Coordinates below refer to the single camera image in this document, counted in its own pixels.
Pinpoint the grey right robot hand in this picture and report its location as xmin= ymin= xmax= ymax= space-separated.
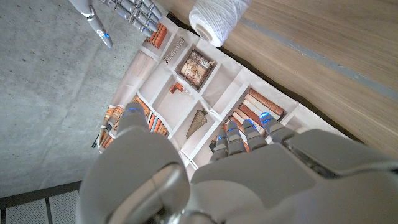
xmin=68 ymin=0 xmax=163 ymax=49

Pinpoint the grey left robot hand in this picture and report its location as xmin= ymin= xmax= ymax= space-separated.
xmin=75 ymin=101 xmax=398 ymax=224

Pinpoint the white string spool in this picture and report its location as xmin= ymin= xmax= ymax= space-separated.
xmin=188 ymin=0 xmax=252 ymax=48

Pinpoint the printed bookshelf backdrop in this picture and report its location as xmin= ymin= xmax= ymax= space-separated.
xmin=91 ymin=15 xmax=355 ymax=181

